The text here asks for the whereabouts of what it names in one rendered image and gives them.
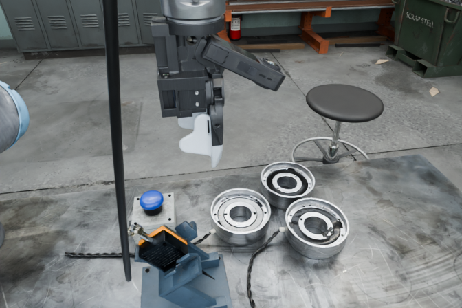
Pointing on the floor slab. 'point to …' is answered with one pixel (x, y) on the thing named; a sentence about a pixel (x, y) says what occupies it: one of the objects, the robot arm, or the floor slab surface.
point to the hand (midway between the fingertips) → (216, 150)
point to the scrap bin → (428, 29)
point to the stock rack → (317, 5)
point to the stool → (359, 109)
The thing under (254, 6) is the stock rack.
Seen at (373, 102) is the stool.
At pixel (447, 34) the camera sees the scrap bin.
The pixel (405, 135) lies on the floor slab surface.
